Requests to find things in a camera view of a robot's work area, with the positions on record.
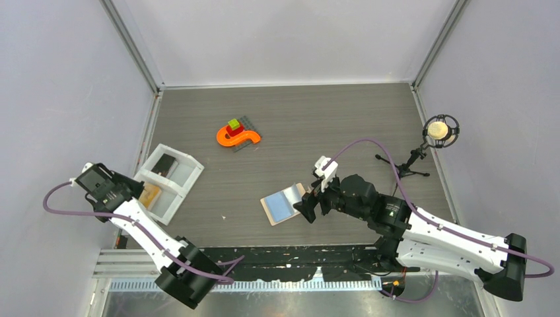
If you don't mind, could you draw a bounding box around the tan card holder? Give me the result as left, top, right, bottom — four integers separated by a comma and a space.
260, 183, 306, 226

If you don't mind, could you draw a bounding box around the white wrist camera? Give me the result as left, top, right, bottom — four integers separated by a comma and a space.
69, 162, 94, 187
312, 156, 338, 192

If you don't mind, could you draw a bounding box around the grey studded baseplate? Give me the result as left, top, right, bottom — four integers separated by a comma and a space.
232, 116, 262, 153

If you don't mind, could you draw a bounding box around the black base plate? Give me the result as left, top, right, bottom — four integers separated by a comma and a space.
202, 244, 403, 282

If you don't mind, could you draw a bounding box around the orange curved toy track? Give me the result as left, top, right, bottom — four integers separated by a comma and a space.
216, 126, 262, 147

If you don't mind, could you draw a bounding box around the white slotted cable duct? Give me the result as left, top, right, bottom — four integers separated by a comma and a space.
108, 277, 382, 293

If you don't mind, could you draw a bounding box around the green toy block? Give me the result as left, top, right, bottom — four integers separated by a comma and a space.
228, 118, 242, 131

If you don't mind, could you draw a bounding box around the black credit card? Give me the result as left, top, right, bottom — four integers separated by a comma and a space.
151, 153, 178, 178

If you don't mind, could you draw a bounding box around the red toy block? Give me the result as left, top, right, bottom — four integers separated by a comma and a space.
226, 120, 245, 138

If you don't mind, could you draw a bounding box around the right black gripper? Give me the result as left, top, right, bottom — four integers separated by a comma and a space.
293, 172, 369, 223

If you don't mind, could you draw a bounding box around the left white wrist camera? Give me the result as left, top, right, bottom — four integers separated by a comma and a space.
69, 162, 94, 187

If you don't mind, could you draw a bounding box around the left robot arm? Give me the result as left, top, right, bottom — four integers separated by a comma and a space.
75, 162, 231, 309

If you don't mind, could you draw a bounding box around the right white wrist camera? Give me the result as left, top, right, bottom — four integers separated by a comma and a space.
312, 156, 338, 192

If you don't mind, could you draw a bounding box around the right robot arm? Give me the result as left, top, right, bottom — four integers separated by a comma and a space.
293, 174, 527, 302

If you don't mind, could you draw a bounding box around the microphone on tripod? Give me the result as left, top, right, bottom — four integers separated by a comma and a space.
375, 114, 460, 180

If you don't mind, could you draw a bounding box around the white divided tray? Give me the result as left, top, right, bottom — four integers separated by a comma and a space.
133, 144, 205, 225

